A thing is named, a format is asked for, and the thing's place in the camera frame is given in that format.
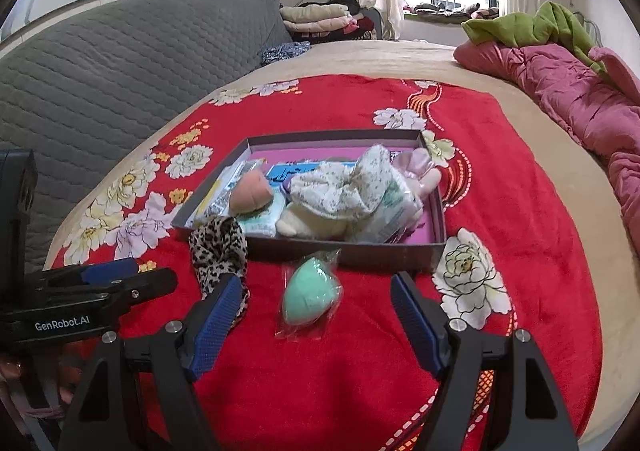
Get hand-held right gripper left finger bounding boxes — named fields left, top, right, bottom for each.
left=59, top=275, right=243, bottom=451

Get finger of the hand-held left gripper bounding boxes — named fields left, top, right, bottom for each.
left=30, top=257, right=140, bottom=289
left=75, top=268, right=178, bottom=316

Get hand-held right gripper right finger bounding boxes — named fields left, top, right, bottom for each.
left=391, top=272, right=578, bottom=451

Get leopard print scrunchie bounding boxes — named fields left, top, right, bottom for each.
left=188, top=216, right=251, bottom=327

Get grey cardboard box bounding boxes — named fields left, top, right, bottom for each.
left=171, top=129, right=447, bottom=274

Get green makeup sponge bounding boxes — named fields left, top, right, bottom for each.
left=274, top=251, right=346, bottom=342

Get yellow white packet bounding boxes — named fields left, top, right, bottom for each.
left=187, top=158, right=266, bottom=227

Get white green tissue pack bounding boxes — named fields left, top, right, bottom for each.
left=357, top=181, right=423, bottom=244

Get mint green tissue pack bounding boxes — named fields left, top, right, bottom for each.
left=235, top=196, right=286, bottom=238

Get peach makeup sponge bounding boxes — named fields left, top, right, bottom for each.
left=228, top=169, right=275, bottom=218

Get white plush bear purple dress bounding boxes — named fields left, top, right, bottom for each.
left=276, top=181, right=351, bottom=239

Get plush bear pink dress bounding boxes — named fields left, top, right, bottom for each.
left=392, top=148, right=443, bottom=227

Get white floral cloth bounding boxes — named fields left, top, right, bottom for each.
left=290, top=145, right=396, bottom=222

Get person's left hand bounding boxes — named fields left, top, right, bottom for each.
left=0, top=356, right=83, bottom=427

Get red floral blanket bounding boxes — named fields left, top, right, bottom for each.
left=52, top=75, right=603, bottom=451

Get grey quilted headboard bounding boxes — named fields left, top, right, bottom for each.
left=0, top=0, right=293, bottom=272

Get pink book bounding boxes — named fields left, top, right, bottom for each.
left=247, top=145, right=435, bottom=244

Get blue patterned cloth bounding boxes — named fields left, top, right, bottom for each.
left=260, top=41, right=312, bottom=66

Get pink quilt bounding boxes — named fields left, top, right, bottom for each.
left=454, top=42, right=640, bottom=252

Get clothes on windowsill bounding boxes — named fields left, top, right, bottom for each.
left=404, top=2, right=501, bottom=24

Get green blanket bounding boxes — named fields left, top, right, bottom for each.
left=461, top=1, right=608, bottom=74

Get stack of folded beige clothes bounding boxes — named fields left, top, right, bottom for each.
left=279, top=3, right=358, bottom=34

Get metal rack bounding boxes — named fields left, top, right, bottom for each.
left=575, top=11, right=601, bottom=39

